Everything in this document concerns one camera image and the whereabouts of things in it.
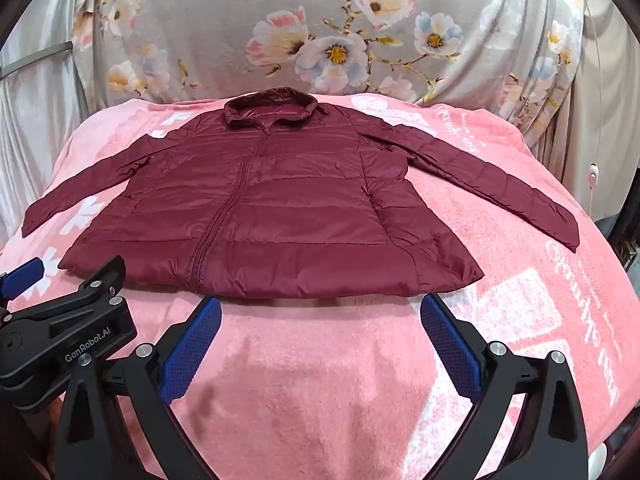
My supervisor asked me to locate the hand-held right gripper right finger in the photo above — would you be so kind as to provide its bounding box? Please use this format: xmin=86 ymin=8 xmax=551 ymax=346
xmin=420 ymin=292 xmax=591 ymax=480

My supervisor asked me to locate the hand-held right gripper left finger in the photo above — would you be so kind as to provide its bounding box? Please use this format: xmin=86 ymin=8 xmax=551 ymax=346
xmin=55 ymin=296 xmax=223 ymax=480

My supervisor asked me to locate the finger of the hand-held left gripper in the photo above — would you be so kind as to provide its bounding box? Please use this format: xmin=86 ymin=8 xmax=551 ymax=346
xmin=74 ymin=255 xmax=127 ymax=305
xmin=0 ymin=257 xmax=46 ymax=307

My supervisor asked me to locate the maroon puffer jacket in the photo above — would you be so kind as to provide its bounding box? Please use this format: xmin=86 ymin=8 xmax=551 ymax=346
xmin=21 ymin=87 xmax=581 ymax=301

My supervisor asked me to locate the pink printed blanket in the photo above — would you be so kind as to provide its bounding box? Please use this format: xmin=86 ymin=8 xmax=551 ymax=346
xmin=0 ymin=92 xmax=636 ymax=480

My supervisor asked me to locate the grey satin curtain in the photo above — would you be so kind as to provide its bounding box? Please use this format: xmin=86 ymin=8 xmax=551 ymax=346
xmin=0 ymin=0 xmax=113 ymax=246

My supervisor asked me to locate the grey floral bedsheet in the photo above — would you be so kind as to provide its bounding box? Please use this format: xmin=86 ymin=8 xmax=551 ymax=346
xmin=70 ymin=0 xmax=588 ymax=161

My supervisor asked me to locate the grey strap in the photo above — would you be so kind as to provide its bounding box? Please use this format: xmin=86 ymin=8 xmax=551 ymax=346
xmin=2 ymin=44 xmax=75 ymax=80

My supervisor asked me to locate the white cable with switch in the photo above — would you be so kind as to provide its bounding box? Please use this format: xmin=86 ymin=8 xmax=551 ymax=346
xmin=582 ymin=0 xmax=601 ymax=221

